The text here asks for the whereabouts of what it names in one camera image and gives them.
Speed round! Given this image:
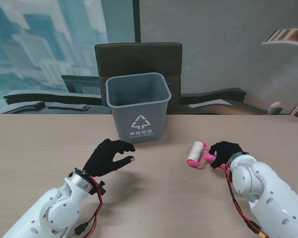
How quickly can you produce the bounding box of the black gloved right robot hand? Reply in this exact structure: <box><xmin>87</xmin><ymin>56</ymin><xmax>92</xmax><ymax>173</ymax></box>
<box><xmin>208</xmin><ymin>141</ymin><xmax>244</xmax><ymax>169</ymax></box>

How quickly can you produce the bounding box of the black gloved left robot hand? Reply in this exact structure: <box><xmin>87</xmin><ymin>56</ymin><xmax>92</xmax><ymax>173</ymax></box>
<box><xmin>82</xmin><ymin>138</ymin><xmax>136</xmax><ymax>178</ymax></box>

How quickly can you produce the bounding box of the pink lint roller handle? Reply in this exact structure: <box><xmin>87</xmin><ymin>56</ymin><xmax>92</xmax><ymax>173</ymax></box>
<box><xmin>187</xmin><ymin>141</ymin><xmax>226</xmax><ymax>172</ymax></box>

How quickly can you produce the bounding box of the white lint roller refill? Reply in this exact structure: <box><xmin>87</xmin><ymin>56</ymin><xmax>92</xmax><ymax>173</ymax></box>
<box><xmin>188</xmin><ymin>141</ymin><xmax>204</xmax><ymax>163</ymax></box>

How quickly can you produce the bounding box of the white paper sheet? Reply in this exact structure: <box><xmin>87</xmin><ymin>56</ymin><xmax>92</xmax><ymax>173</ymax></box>
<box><xmin>188</xmin><ymin>99</ymin><xmax>233</xmax><ymax>109</ymax></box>

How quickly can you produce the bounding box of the grey plastic waste bin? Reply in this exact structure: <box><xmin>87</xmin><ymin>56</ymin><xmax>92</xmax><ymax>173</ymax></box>
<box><xmin>104</xmin><ymin>72</ymin><xmax>172</xmax><ymax>144</ymax></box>

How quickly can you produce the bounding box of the dark paper stack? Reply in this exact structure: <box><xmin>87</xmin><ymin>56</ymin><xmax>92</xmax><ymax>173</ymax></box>
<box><xmin>47</xmin><ymin>103</ymin><xmax>91</xmax><ymax>112</ymax></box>

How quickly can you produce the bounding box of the black curved desk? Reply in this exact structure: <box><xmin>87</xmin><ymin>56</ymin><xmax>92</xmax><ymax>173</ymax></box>
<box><xmin>0</xmin><ymin>88</ymin><xmax>270</xmax><ymax>115</ymax></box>

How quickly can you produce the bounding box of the black office chair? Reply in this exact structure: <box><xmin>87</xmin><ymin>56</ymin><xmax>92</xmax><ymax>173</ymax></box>
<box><xmin>94</xmin><ymin>42</ymin><xmax>183</xmax><ymax>114</ymax></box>

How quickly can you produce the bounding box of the brown curved wooden board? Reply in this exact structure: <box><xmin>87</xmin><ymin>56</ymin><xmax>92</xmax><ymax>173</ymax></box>
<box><xmin>260</xmin><ymin>28</ymin><xmax>298</xmax><ymax>48</ymax></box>

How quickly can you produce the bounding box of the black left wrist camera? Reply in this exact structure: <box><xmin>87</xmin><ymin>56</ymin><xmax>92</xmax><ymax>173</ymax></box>
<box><xmin>89</xmin><ymin>180</ymin><xmax>107</xmax><ymax>197</ymax></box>

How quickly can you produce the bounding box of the red black right arm cable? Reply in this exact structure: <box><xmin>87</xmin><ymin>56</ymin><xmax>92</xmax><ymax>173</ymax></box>
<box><xmin>224</xmin><ymin>162</ymin><xmax>270</xmax><ymax>238</ymax></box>

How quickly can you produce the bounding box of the black window post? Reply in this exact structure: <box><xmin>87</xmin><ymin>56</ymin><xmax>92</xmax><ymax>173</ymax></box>
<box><xmin>133</xmin><ymin>0</ymin><xmax>142</xmax><ymax>43</ymax></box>

